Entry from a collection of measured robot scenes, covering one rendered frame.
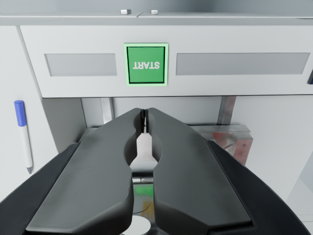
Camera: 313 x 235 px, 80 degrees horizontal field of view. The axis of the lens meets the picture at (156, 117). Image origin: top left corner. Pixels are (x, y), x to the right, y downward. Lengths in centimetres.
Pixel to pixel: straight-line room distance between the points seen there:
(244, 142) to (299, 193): 60
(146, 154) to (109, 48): 26
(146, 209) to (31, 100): 39
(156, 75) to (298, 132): 45
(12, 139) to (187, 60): 29
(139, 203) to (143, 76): 37
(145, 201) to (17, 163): 30
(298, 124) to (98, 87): 50
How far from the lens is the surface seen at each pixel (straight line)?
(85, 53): 27
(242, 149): 45
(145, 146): 43
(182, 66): 27
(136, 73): 26
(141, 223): 61
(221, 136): 44
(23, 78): 31
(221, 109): 46
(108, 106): 41
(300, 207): 95
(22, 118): 33
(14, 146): 38
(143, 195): 51
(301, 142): 65
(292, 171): 72
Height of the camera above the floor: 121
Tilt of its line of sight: 60 degrees down
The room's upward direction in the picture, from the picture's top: 175 degrees clockwise
